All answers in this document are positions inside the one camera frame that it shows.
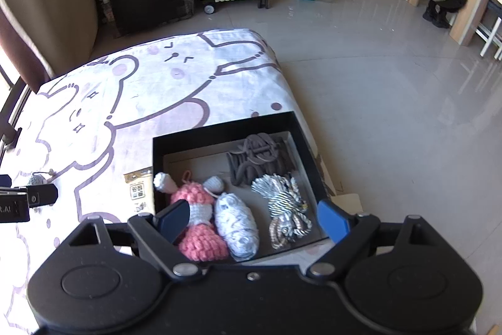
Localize black cardboard box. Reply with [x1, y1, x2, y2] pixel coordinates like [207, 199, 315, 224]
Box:
[152, 111, 330, 261]

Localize black shoes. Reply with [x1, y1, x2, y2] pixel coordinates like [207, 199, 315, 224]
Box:
[423, 0, 468, 29]

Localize beige paper packet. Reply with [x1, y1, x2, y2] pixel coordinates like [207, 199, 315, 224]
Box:
[123, 167, 157, 214]

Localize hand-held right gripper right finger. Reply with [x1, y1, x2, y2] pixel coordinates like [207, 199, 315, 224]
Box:
[306, 199, 434, 277]

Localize dark brown rope bundle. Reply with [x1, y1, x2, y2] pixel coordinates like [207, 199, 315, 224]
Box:
[225, 133, 299, 186]

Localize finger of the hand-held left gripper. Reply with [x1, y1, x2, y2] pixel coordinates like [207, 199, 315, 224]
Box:
[25, 184, 59, 208]

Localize beige cardboard sheet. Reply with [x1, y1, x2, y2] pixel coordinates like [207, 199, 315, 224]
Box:
[333, 194, 363, 216]

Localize black storage trunk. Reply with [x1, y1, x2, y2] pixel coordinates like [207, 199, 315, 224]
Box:
[88, 0, 197, 37]

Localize brown curtain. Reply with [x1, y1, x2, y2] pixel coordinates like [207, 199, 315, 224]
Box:
[0, 0, 99, 92]

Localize printed cartoon blanket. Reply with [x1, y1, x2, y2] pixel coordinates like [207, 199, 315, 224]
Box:
[0, 29, 336, 335]

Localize grey crochet mouse toy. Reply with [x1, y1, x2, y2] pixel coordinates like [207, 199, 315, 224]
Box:
[25, 170, 56, 186]

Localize white chair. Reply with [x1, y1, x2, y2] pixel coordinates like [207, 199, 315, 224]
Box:
[474, 0, 502, 61]

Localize white yarn toy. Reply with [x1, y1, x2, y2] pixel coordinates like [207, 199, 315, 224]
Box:
[214, 192, 260, 262]

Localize pink crochet bunny doll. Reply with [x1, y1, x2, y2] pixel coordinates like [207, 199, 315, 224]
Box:
[154, 171, 230, 262]

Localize striped rope knot toy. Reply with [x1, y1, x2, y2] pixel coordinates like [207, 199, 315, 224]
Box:
[251, 173, 313, 250]

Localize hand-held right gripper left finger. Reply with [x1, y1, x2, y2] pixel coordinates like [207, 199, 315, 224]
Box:
[65, 199, 205, 277]

